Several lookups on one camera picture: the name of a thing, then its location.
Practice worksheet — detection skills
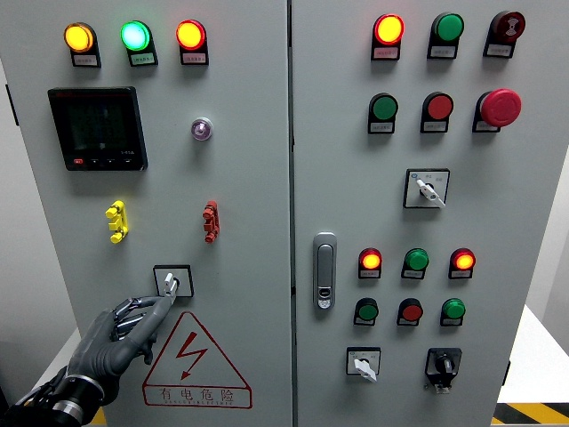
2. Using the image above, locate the large yellow lamp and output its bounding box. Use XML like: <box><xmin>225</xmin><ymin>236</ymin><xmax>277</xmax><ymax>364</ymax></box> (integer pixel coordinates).
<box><xmin>63</xmin><ymin>21</ymin><xmax>97</xmax><ymax>53</ymax></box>

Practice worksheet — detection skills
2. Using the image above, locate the small yellow handle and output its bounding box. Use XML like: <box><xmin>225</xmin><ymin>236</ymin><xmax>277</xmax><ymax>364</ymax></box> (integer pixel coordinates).
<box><xmin>104</xmin><ymin>199</ymin><xmax>130</xmax><ymax>245</ymax></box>

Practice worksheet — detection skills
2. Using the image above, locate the small raised green button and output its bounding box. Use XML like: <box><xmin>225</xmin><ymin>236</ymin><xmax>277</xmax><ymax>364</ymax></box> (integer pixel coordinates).
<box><xmin>440</xmin><ymin>297</ymin><xmax>467</xmax><ymax>321</ymax></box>

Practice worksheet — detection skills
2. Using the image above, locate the large bright green lamp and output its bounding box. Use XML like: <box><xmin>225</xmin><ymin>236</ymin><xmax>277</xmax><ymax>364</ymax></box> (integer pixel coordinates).
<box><xmin>120</xmin><ymin>20</ymin><xmax>154</xmax><ymax>52</ymax></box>

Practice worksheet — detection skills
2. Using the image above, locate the small red push button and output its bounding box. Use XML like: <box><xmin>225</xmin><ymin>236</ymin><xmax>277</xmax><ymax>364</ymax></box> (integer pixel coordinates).
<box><xmin>397</xmin><ymin>297</ymin><xmax>424</xmax><ymax>322</ymax></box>

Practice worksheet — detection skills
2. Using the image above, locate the small green push button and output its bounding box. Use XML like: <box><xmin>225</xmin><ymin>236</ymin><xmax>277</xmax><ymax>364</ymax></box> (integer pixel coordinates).
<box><xmin>354</xmin><ymin>297</ymin><xmax>380</xmax><ymax>322</ymax></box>

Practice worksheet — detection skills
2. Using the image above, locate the pale grey cabinet door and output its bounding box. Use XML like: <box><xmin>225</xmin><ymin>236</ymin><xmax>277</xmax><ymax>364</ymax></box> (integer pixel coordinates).
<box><xmin>0</xmin><ymin>0</ymin><xmax>294</xmax><ymax>427</ymax></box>
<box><xmin>291</xmin><ymin>0</ymin><xmax>569</xmax><ymax>427</ymax></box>

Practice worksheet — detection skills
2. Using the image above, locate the large green push button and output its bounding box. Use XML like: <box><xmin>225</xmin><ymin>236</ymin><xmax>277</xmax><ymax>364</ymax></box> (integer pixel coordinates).
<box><xmin>368</xmin><ymin>92</ymin><xmax>399</xmax><ymax>121</ymax></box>

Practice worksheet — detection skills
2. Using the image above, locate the silver door lock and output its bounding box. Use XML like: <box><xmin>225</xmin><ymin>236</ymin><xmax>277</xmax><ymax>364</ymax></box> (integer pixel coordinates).
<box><xmin>312</xmin><ymin>231</ymin><xmax>338</xmax><ymax>311</ymax></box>

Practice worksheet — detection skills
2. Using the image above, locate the small green lamp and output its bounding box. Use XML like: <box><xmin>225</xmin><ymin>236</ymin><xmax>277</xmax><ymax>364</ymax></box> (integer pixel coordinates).
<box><xmin>403</xmin><ymin>247</ymin><xmax>430</xmax><ymax>272</ymax></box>

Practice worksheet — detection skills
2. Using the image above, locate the small white-handled turn switch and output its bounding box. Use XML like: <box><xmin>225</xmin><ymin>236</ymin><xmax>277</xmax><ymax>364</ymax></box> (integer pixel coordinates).
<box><xmin>346</xmin><ymin>346</ymin><xmax>382</xmax><ymax>383</ymax></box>

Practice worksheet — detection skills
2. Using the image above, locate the large red push button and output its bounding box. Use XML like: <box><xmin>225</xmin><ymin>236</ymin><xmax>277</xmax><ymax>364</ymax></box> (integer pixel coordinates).
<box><xmin>421</xmin><ymin>91</ymin><xmax>455</xmax><ymax>121</ymax></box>

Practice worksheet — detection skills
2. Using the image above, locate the large white-handled turn switch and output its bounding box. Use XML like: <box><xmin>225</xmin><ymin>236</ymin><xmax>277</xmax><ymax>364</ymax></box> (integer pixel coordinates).
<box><xmin>403</xmin><ymin>167</ymin><xmax>451</xmax><ymax>210</ymax></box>

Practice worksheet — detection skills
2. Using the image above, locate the small red handle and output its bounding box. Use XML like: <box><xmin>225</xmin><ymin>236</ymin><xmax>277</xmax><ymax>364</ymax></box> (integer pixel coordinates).
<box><xmin>202</xmin><ymin>199</ymin><xmax>220</xmax><ymax>245</ymax></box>

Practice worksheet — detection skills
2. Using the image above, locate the large red stop button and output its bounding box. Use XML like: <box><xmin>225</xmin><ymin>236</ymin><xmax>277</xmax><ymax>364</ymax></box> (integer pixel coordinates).
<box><xmin>474</xmin><ymin>87</ymin><xmax>523</xmax><ymax>128</ymax></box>

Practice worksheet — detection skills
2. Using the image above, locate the dark red buzzer lamp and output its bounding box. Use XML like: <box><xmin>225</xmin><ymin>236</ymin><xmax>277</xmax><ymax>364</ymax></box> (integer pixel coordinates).
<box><xmin>490</xmin><ymin>10</ymin><xmax>526</xmax><ymax>44</ymax></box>

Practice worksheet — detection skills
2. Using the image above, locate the black-handled turn switch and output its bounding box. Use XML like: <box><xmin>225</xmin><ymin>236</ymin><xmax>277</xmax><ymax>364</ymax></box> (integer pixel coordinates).
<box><xmin>423</xmin><ymin>347</ymin><xmax>463</xmax><ymax>395</ymax></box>

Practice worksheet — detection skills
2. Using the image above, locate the white lamp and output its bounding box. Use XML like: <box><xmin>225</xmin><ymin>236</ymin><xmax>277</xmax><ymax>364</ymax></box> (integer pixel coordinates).
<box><xmin>190</xmin><ymin>117</ymin><xmax>214</xmax><ymax>142</ymax></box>

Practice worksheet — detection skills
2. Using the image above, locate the large red lit lamp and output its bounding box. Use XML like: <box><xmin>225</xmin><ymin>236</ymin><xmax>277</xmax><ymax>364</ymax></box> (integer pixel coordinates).
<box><xmin>373</xmin><ymin>13</ymin><xmax>405</xmax><ymax>46</ymax></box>
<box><xmin>175</xmin><ymin>19</ymin><xmax>207</xmax><ymax>52</ymax></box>

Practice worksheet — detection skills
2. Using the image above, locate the small red lamp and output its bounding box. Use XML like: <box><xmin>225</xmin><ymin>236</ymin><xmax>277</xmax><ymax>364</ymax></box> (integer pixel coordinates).
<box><xmin>358</xmin><ymin>247</ymin><xmax>383</xmax><ymax>272</ymax></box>
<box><xmin>449</xmin><ymin>247</ymin><xmax>477</xmax><ymax>272</ymax></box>

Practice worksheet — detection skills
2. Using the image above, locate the red warning triangle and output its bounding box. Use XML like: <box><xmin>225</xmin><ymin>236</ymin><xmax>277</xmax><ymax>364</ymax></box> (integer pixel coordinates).
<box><xmin>141</xmin><ymin>310</ymin><xmax>253</xmax><ymax>410</ymax></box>

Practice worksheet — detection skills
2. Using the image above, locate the large dark green lamp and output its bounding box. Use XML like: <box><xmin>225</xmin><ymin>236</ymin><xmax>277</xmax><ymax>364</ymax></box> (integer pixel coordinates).
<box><xmin>430</xmin><ymin>12</ymin><xmax>465</xmax><ymax>44</ymax></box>

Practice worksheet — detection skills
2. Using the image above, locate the black display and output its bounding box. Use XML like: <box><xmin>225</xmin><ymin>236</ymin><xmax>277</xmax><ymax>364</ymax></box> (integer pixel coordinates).
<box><xmin>47</xmin><ymin>85</ymin><xmax>148</xmax><ymax>172</ymax></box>

